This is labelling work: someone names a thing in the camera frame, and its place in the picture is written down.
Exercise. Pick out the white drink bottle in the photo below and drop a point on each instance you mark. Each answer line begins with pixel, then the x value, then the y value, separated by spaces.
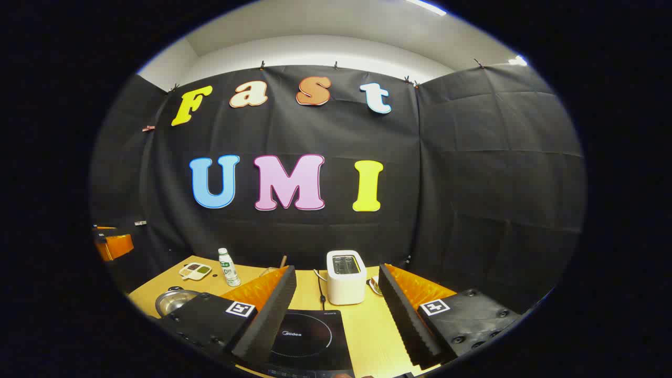
pixel 229 273

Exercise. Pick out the black induction cooktop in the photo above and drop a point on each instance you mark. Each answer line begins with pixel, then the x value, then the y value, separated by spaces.
pixel 310 336

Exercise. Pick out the white divided bean dish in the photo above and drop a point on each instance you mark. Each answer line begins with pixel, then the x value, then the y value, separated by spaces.
pixel 195 271

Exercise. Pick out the black backdrop cloth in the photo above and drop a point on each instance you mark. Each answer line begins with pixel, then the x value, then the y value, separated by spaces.
pixel 472 184

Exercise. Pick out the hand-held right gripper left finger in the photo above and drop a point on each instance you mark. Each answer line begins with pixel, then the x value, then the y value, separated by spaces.
pixel 270 320

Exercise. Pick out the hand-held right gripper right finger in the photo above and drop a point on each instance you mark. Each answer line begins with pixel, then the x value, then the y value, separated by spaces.
pixel 407 320

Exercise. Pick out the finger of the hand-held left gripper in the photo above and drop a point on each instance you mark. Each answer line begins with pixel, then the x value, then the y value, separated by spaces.
pixel 118 245

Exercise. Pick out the toy sandwich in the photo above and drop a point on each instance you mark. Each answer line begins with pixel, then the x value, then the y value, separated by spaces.
pixel 375 285

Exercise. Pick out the white toaster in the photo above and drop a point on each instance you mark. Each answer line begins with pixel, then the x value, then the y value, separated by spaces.
pixel 346 286

